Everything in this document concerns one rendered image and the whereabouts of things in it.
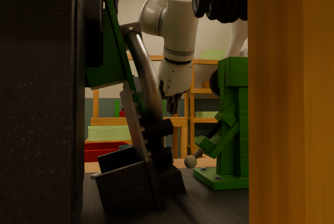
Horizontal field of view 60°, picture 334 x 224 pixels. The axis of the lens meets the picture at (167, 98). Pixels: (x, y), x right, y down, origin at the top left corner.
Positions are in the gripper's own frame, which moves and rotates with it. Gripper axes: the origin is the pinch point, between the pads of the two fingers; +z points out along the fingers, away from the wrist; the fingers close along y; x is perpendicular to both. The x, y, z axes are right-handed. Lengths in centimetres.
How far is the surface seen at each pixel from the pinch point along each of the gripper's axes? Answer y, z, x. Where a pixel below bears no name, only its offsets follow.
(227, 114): 6.4, -11.7, 23.7
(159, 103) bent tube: 23.8, -18.2, 21.0
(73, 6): 40, -36, 24
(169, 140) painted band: -303, 327, -304
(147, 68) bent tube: 24.4, -23.6, 17.9
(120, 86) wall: -242, 227, -407
